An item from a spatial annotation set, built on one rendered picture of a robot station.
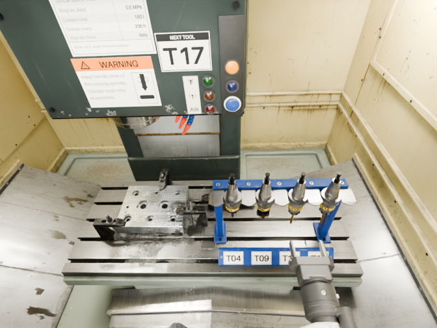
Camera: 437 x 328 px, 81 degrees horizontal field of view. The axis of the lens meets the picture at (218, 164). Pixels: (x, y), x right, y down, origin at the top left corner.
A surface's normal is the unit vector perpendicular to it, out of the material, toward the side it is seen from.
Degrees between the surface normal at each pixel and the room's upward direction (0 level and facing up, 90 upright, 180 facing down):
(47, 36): 90
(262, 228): 0
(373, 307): 24
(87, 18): 90
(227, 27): 90
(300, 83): 90
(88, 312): 0
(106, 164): 0
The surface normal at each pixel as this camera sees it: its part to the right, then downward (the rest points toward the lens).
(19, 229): 0.36, -0.67
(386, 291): -0.45, -0.65
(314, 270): -0.05, -0.73
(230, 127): -0.02, 0.69
